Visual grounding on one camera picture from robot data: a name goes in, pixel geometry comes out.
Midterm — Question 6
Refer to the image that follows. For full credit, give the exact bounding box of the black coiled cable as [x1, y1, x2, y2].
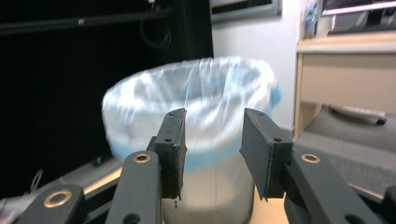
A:
[138, 19, 173, 49]

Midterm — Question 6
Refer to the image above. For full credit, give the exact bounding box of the translucent plastic bin liner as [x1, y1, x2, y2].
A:
[101, 55, 283, 174]

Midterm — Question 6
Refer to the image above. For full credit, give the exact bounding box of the grey framed panel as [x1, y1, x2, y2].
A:
[209, 0, 283, 23]

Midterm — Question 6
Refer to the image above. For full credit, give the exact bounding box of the clear plastic bottle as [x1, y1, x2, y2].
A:
[303, 2, 320, 40]

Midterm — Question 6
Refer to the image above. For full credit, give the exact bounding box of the light wooden desk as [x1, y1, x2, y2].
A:
[293, 30, 396, 138]

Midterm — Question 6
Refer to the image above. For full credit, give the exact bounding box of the dark metal stand bar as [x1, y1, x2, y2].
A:
[0, 8, 176, 35]

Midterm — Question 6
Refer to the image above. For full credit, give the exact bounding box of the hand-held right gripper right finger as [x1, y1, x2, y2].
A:
[239, 107, 294, 202]

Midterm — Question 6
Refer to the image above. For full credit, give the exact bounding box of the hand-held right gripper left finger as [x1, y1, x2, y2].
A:
[146, 107, 188, 201]

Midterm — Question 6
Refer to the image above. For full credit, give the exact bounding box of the chair base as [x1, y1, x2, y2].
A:
[327, 105, 388, 127]

